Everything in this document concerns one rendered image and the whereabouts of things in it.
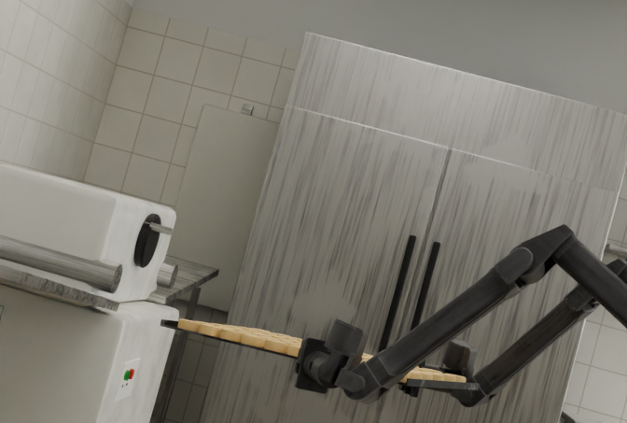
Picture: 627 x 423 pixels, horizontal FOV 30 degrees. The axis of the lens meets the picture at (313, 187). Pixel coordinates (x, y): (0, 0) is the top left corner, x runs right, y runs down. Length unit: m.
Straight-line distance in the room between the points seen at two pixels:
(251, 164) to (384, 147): 1.08
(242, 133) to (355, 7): 0.83
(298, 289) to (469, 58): 1.61
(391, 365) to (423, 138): 2.69
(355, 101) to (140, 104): 1.41
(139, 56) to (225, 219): 0.93
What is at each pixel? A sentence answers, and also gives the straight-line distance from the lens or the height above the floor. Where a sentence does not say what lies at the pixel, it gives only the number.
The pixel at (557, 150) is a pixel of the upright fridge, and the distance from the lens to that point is 4.83.
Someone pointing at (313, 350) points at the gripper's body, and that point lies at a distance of 2.32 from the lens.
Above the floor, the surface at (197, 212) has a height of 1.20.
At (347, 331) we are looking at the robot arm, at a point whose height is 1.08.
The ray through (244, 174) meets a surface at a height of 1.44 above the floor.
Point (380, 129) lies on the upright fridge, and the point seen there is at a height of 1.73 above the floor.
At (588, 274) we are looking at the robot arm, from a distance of 2.15.
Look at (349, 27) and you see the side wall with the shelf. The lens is 5.77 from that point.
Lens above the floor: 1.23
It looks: 2 degrees up
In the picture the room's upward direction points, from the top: 15 degrees clockwise
